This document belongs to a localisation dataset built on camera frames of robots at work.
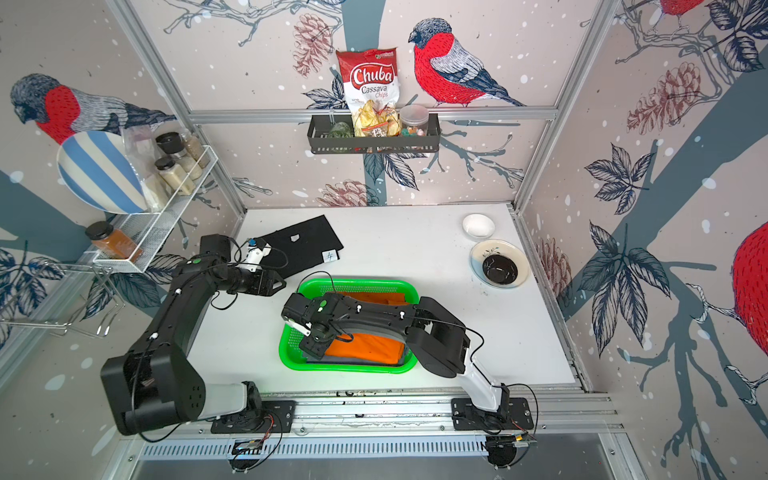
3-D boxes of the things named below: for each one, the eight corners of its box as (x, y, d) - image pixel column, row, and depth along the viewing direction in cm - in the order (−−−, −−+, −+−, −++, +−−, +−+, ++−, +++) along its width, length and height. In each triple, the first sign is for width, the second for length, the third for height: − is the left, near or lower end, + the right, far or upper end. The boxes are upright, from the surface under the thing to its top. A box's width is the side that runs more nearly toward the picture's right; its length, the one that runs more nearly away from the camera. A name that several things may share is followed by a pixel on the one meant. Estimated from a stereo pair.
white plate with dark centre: (475, 290, 99) (480, 280, 93) (466, 245, 111) (469, 233, 106) (527, 290, 99) (534, 279, 93) (511, 244, 111) (517, 233, 106)
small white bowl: (464, 244, 111) (467, 234, 107) (460, 223, 118) (462, 213, 113) (493, 244, 111) (497, 234, 107) (487, 223, 118) (491, 213, 113)
